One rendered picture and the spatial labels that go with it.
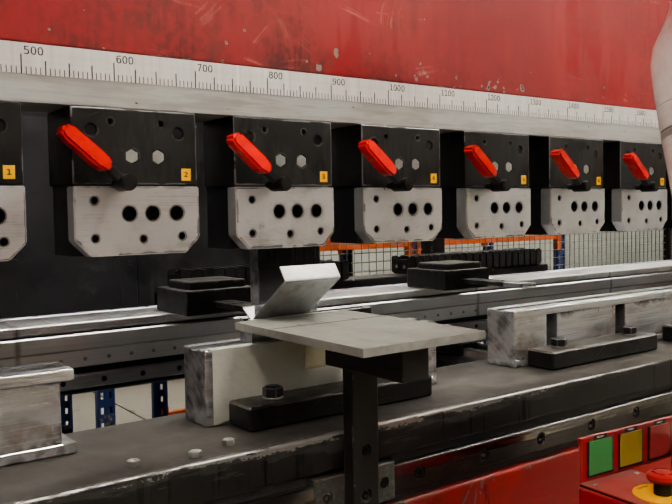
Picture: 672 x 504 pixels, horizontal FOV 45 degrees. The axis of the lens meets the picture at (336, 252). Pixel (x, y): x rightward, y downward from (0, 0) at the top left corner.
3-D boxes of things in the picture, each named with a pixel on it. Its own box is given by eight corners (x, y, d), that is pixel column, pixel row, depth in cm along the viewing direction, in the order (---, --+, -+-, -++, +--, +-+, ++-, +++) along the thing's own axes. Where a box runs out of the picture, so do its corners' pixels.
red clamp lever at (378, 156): (373, 135, 106) (415, 183, 111) (354, 138, 109) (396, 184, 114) (366, 146, 105) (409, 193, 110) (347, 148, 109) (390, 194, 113)
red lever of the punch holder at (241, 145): (240, 128, 94) (294, 182, 99) (224, 131, 97) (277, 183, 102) (232, 140, 94) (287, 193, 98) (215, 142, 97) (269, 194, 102)
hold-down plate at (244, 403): (250, 433, 96) (249, 408, 96) (228, 423, 101) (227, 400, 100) (433, 395, 114) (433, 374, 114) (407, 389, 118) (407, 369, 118)
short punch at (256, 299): (258, 320, 105) (257, 247, 105) (251, 318, 107) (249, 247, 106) (321, 313, 111) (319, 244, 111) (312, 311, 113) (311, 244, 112)
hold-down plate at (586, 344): (553, 371, 130) (553, 352, 130) (526, 366, 134) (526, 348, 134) (658, 349, 148) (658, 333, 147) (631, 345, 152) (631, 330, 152)
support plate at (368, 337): (363, 358, 81) (362, 348, 81) (234, 329, 102) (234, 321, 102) (486, 339, 92) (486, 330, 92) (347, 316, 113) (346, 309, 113)
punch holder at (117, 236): (75, 257, 87) (70, 104, 86) (51, 255, 94) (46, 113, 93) (200, 251, 96) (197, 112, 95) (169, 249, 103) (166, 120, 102)
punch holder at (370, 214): (364, 244, 111) (362, 123, 110) (327, 242, 118) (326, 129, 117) (442, 240, 120) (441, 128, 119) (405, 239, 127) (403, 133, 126)
